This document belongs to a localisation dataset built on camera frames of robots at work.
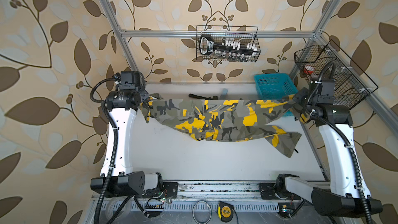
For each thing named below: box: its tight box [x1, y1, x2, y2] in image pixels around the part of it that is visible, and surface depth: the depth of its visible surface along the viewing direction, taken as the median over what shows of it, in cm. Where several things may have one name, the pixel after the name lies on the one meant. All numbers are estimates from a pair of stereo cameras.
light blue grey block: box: [221, 88, 229, 100], surface depth 111 cm
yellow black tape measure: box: [217, 200, 235, 223], surface depth 68 cm
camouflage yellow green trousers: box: [139, 94, 307, 158], surface depth 80 cm
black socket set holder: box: [199, 34, 258, 60], surface depth 86 cm
